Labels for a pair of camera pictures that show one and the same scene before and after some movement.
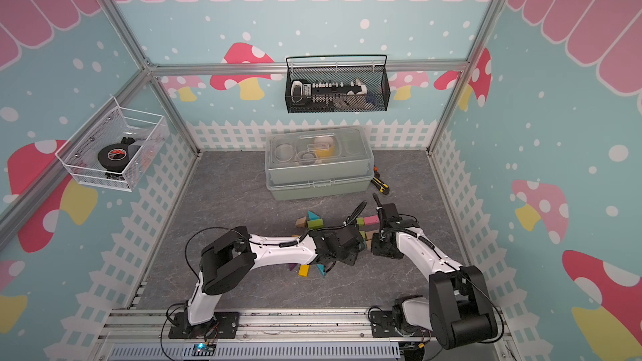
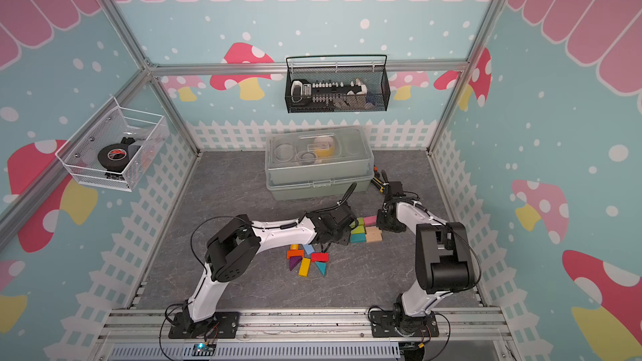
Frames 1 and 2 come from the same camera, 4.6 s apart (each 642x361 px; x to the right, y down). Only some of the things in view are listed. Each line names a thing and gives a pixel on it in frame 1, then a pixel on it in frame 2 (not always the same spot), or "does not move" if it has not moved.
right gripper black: x=375 y=249 → x=380 y=224
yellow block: x=303 y=270 does not move
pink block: x=371 y=220 does not move
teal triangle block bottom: x=321 y=268 does not move
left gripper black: x=352 y=257 → x=344 y=239
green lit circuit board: x=202 y=350 does not move
